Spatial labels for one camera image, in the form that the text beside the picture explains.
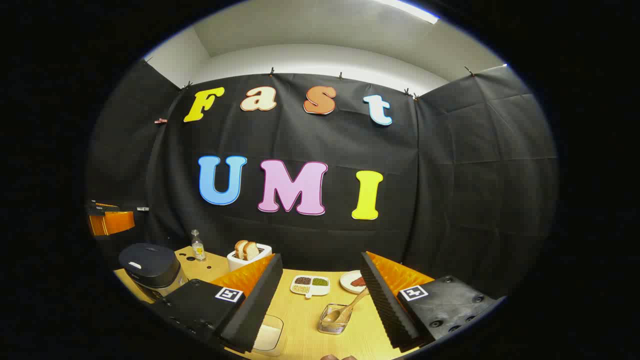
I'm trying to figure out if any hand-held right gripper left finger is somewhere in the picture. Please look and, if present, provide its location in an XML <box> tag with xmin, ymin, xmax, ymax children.
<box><xmin>150</xmin><ymin>253</ymin><xmax>284</xmax><ymax>354</ymax></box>

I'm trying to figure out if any wooden spoon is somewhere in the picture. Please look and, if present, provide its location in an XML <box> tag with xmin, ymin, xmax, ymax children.
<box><xmin>322</xmin><ymin>287</ymin><xmax>371</xmax><ymax>323</ymax></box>

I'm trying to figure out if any small white plate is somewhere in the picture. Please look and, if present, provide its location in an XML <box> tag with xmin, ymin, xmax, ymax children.
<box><xmin>340</xmin><ymin>270</ymin><xmax>368</xmax><ymax>294</ymax></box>

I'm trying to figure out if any white divided dish of beans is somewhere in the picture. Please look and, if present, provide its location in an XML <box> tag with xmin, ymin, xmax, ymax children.
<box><xmin>290</xmin><ymin>275</ymin><xmax>331</xmax><ymax>299</ymax></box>

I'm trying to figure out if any black rice cooker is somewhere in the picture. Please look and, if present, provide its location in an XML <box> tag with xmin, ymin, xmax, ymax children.
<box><xmin>118</xmin><ymin>243</ymin><xmax>188</xmax><ymax>303</ymax></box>

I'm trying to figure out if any metal wire chopstick holder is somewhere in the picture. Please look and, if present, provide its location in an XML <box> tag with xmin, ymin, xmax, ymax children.
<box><xmin>318</xmin><ymin>303</ymin><xmax>354</xmax><ymax>335</ymax></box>

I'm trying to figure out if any white toaster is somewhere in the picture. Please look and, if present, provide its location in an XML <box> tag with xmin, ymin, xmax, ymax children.
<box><xmin>227</xmin><ymin>243</ymin><xmax>273</xmax><ymax>272</ymax></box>

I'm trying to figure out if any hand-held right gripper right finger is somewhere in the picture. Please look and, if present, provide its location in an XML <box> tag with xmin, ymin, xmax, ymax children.
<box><xmin>360</xmin><ymin>251</ymin><xmax>506</xmax><ymax>351</ymax></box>

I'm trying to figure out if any small glass bottle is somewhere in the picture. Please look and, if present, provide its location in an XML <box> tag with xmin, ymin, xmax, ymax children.
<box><xmin>191</xmin><ymin>229</ymin><xmax>207</xmax><ymax>262</ymax></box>

